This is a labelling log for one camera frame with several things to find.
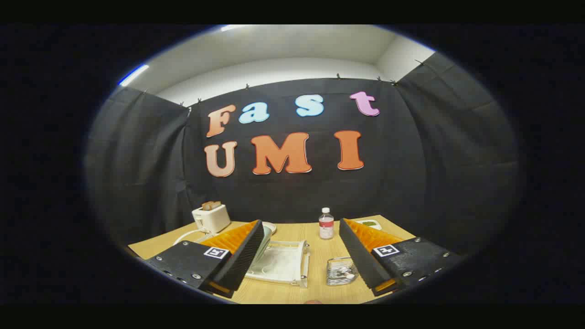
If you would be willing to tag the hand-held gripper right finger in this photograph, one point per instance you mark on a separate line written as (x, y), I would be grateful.
(358, 256)

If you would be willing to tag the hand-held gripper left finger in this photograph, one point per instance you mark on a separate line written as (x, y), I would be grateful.
(244, 260)

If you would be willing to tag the white plate with meat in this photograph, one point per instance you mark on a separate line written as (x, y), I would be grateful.
(272, 227)

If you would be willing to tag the white condiment tray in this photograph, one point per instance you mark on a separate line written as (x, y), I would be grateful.
(370, 224)

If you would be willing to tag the clear plastic water bottle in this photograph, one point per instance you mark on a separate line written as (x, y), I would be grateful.
(326, 226)

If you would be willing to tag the white toaster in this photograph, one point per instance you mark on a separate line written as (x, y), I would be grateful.
(212, 220)

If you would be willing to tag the long ceiling light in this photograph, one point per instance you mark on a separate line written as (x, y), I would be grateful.
(133, 75)

